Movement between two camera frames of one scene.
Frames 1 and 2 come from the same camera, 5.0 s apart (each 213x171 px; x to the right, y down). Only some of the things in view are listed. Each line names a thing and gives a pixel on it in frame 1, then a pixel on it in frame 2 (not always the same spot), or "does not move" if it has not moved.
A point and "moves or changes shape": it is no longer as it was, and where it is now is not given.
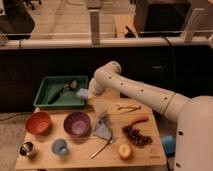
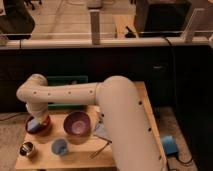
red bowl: x=38 y=123 does not move
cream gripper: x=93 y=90 to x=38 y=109
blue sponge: x=83 y=92 moves or changes shape
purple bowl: x=77 y=124 does not move
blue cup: x=59 y=147 does not move
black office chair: x=17 y=23 does not move
